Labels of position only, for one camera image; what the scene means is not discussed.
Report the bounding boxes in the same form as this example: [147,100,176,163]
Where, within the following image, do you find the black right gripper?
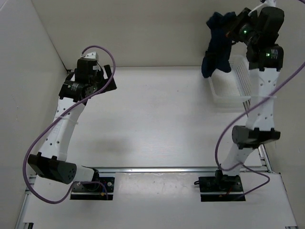
[220,8,259,47]

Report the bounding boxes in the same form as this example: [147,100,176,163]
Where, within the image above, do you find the navy blue shorts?
[201,12,236,78]

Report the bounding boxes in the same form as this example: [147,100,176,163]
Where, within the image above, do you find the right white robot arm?
[214,6,285,191]

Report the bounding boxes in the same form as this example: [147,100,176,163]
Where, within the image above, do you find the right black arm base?
[194,170,245,202]

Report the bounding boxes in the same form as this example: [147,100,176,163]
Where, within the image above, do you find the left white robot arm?
[28,58,117,191]

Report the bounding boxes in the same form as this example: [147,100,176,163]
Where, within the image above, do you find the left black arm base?
[70,174,115,200]

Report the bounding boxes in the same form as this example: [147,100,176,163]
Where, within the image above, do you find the white perforated plastic basket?
[208,55,251,110]

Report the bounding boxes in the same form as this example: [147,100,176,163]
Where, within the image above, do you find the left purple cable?
[22,44,117,205]

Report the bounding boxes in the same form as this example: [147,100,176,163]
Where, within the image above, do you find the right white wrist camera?
[248,0,276,16]

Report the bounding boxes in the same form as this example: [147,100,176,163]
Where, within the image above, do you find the aluminium front rail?
[82,166,271,174]

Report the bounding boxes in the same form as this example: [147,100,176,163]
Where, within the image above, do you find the aluminium left side rail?
[15,187,33,229]

